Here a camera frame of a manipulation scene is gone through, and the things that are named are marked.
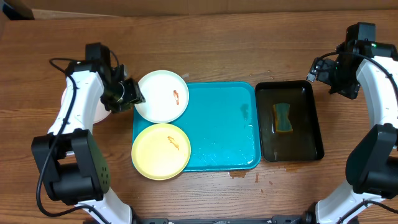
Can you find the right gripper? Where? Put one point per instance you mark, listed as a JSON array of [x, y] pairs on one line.
[[351, 91]]

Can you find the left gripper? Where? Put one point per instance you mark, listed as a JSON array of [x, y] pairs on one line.
[[135, 97]]

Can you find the white plate pink rim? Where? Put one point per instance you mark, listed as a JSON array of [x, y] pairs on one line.
[[101, 116]]

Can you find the white plate mint rim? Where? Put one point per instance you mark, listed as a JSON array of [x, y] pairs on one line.
[[166, 96]]

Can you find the green yellow sponge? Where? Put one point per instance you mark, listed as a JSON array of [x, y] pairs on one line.
[[281, 118]]

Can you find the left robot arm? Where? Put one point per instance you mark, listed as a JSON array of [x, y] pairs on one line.
[[74, 174]]

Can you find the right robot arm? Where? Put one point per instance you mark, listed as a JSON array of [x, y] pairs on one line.
[[371, 172]]

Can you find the black water tray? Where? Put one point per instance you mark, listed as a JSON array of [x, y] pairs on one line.
[[305, 142]]

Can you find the blue plastic tray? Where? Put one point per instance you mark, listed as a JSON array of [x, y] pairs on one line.
[[222, 126]]

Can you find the yellow plate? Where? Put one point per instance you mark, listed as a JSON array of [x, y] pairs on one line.
[[161, 151]]

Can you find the blue object in corner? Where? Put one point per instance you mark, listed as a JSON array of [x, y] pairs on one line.
[[16, 10]]

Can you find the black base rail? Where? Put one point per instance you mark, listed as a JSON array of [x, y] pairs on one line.
[[278, 219]]

